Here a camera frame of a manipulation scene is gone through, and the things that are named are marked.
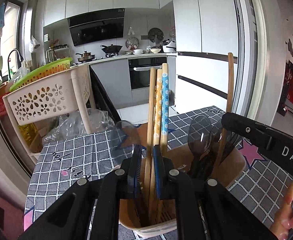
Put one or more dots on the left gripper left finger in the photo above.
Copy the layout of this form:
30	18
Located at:
122	183

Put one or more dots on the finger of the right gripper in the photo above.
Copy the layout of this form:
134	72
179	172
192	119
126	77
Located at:
271	143

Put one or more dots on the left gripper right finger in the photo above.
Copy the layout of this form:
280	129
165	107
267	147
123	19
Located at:
161	174

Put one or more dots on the small clear grey spoon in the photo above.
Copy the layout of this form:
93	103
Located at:
124	138

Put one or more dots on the yellow patterned chopstick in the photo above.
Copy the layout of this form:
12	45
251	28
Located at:
158	108

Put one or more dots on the shiny dark plastic spoon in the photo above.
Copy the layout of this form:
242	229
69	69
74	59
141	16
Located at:
199	137

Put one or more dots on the blue patterned chopstick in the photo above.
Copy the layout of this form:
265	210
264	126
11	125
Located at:
165	108

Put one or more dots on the person right hand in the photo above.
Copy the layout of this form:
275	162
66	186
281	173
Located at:
283	220

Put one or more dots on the pink utensil holder caddy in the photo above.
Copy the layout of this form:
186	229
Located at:
220	210

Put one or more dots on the grey checkered tablecloth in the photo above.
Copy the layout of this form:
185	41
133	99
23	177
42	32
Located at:
257	182

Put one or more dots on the clear plastic bag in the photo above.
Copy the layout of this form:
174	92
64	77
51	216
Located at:
69	126

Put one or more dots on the beige perforated storage rack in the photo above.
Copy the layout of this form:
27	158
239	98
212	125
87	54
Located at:
54	95

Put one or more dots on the black built-in oven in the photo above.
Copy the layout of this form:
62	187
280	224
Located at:
139	70

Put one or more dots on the pink plastic stool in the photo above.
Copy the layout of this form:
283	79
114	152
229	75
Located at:
11	220

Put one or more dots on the black wok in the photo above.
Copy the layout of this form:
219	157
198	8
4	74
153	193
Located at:
111	49

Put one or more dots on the green plastic basket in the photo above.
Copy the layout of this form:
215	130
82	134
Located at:
43	71

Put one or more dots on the white refrigerator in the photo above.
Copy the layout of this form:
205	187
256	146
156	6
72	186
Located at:
206	32

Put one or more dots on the black range hood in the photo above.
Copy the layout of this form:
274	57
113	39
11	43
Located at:
97	26

